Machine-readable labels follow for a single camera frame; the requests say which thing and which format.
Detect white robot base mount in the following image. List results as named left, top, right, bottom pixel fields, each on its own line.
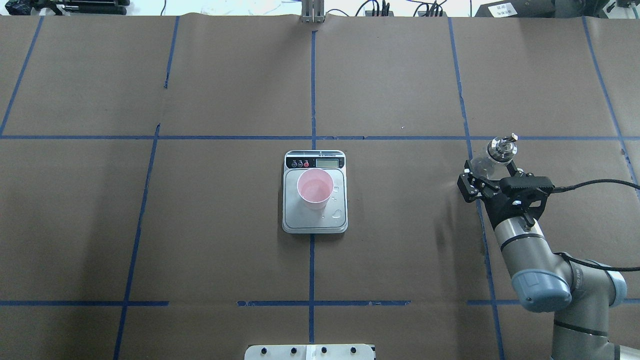
left=244, top=343, right=377, bottom=360

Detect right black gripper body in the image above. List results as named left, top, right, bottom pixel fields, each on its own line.
left=481, top=175, right=554, bottom=230

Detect blue tape line lengthwise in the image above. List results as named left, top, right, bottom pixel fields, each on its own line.
left=446, top=17, right=506, bottom=360

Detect aluminium frame post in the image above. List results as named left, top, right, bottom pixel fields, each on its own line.
left=299, top=0, right=326, bottom=24

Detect digital kitchen scale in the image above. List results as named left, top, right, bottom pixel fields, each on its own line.
left=281, top=150, right=349, bottom=234

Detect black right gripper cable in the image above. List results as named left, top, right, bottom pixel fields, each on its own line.
left=550, top=180, right=640, bottom=193

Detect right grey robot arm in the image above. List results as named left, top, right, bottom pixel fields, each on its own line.
left=457, top=161, right=639, bottom=360

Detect pink paper cup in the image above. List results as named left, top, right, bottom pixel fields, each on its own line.
left=296, top=168, right=334, bottom=210

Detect glass sauce dispenser bottle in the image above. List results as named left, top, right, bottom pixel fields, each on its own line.
left=470, top=133, right=519, bottom=180

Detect blue tape centre line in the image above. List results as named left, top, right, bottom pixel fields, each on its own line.
left=308, top=30, right=318, bottom=344

